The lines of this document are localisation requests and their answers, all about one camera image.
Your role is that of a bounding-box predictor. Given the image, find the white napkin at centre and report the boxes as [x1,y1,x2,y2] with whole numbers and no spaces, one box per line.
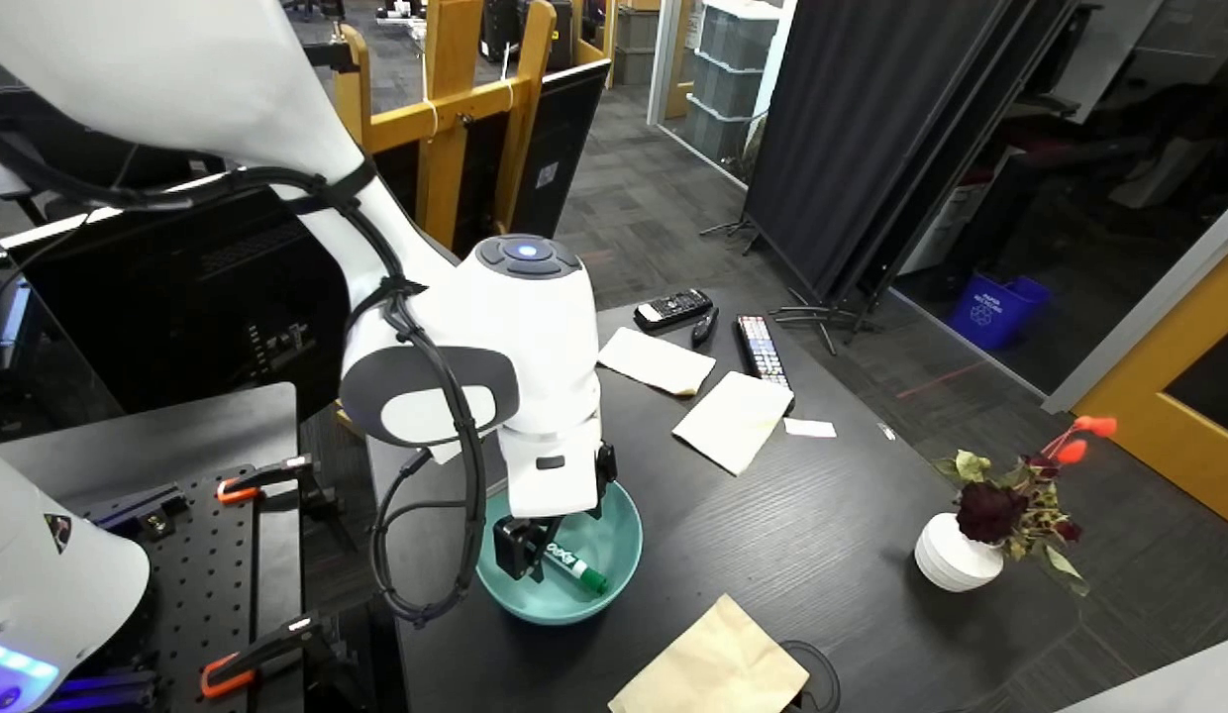
[672,374,790,476]

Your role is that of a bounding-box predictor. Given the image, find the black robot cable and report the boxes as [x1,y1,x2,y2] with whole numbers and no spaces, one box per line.
[0,123,497,631]

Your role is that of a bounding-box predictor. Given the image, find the green dry erase marker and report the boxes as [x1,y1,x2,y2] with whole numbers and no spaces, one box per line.
[546,546,610,593]

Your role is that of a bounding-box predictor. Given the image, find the tan napkin on right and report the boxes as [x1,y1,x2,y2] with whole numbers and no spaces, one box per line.
[604,593,809,713]

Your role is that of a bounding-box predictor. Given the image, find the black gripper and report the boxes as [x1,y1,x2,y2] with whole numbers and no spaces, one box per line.
[491,514,558,579]

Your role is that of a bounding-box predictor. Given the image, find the small white paper slip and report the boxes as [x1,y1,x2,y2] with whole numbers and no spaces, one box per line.
[785,420,834,439]

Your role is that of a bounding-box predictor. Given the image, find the black computer monitor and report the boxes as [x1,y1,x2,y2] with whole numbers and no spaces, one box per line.
[0,190,349,416]

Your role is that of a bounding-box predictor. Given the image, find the black remote control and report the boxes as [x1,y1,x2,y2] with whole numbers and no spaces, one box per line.
[633,289,711,333]

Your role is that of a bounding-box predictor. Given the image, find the upper orange handled clamp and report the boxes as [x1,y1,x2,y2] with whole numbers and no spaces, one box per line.
[213,452,339,519]

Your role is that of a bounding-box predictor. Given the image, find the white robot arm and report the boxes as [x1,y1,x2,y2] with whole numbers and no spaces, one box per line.
[0,0,603,523]

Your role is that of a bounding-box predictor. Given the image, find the stacked grey storage bins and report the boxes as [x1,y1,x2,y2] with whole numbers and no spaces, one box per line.
[680,0,780,167]

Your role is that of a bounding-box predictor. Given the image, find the white vase with flowers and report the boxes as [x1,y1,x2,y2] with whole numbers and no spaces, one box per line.
[909,416,1117,597]

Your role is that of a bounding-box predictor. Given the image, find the wooden frame stand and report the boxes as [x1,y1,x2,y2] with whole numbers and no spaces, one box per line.
[332,0,615,255]

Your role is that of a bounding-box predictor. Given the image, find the grey remote control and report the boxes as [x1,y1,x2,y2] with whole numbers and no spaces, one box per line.
[732,317,785,386]

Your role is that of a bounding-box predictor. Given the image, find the white napkin near remotes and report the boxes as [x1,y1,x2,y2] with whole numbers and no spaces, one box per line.
[598,328,711,402]

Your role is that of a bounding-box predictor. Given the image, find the blue recycling bin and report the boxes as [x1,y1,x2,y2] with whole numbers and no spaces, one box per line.
[950,275,1051,351]

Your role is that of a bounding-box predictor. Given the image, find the orange handled clamp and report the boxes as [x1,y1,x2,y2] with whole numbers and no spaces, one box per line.
[198,615,360,700]
[213,452,339,519]

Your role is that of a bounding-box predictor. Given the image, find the lower orange handled clamp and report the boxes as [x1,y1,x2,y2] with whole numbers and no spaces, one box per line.
[198,615,360,700]

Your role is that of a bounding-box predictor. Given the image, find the teal blue bowl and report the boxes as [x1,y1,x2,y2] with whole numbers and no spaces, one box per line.
[474,483,645,627]

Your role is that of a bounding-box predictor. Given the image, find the black perforated side table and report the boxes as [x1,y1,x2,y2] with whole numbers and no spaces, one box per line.
[0,386,302,713]

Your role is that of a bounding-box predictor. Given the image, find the dark grey divider curtain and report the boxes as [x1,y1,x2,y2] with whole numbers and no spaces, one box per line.
[746,0,1074,303]

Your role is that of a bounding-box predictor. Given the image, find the white device with purple light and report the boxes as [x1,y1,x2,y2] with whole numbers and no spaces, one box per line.
[0,457,149,713]

